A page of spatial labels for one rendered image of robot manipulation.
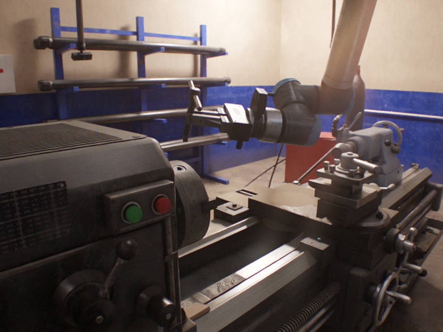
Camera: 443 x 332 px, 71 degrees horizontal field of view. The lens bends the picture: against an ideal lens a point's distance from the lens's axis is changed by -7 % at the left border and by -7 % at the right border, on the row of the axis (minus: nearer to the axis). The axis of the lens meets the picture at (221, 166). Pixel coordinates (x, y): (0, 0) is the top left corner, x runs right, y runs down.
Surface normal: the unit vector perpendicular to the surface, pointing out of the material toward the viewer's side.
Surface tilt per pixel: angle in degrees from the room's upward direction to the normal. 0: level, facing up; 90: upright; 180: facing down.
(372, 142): 86
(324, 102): 95
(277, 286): 36
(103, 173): 45
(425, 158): 90
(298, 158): 90
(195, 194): 60
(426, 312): 0
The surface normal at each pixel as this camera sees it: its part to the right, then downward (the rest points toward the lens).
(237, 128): 0.15, 0.51
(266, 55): 0.69, 0.18
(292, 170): -0.44, 0.23
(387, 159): 0.63, -0.23
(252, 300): 0.40, -0.68
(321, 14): -0.72, 0.18
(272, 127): 0.19, 0.29
